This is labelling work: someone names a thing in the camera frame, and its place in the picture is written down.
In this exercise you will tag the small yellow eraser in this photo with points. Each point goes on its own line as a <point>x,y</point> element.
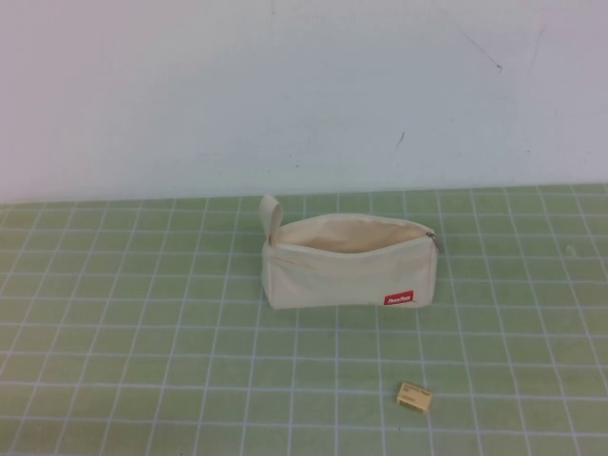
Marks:
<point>414,395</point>

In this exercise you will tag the cream fabric pencil case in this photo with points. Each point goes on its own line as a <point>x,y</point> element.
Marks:
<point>328,280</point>

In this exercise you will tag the green grid cutting mat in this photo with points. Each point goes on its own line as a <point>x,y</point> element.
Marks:
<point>142,332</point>

